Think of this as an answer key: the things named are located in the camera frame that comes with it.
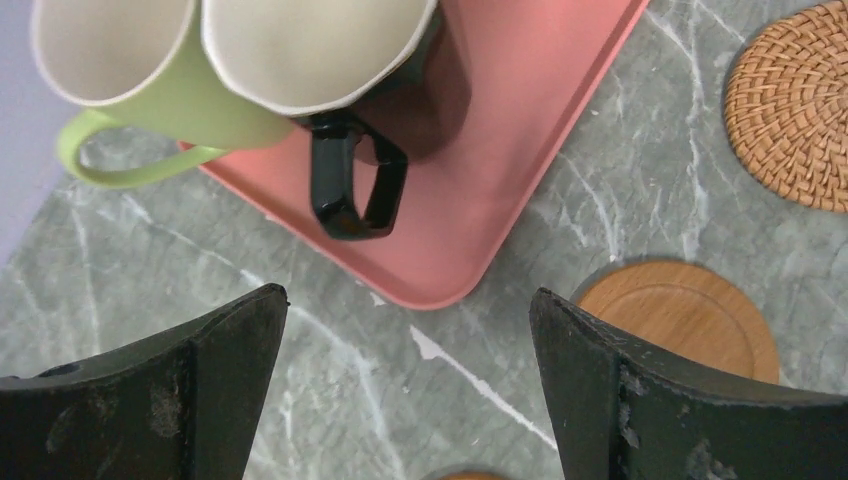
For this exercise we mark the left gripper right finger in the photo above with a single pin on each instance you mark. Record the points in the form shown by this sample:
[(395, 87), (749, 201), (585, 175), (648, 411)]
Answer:
[(624, 408)]

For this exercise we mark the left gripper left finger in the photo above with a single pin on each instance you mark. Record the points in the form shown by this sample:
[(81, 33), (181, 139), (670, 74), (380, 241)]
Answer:
[(183, 403)]

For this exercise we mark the light wooden coaster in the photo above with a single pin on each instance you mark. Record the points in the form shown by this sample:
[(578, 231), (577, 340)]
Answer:
[(471, 475), (688, 310)]

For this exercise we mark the black mug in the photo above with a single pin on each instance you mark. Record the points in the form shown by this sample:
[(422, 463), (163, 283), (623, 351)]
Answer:
[(351, 74)]

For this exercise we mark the pink serving tray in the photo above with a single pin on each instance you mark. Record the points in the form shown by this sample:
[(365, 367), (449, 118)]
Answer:
[(518, 81)]

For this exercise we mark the green mug back left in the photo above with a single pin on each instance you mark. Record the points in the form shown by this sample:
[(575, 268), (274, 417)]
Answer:
[(142, 64)]

